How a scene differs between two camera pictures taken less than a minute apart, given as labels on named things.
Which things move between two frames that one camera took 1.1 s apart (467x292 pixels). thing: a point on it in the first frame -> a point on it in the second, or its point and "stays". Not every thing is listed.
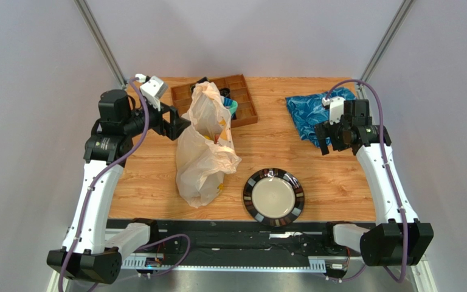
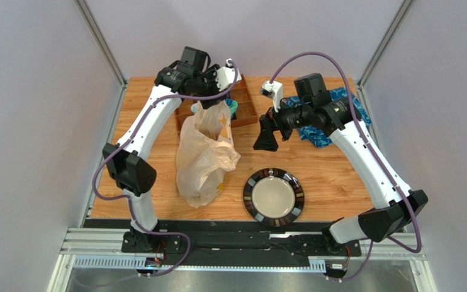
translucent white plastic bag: x=205 y=151 stays
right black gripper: x=334 y=135 -> x=273 y=125
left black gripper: x=176 y=125 -> x=207 y=103
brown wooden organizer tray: x=182 y=97 stays
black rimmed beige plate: x=273 y=197 stays
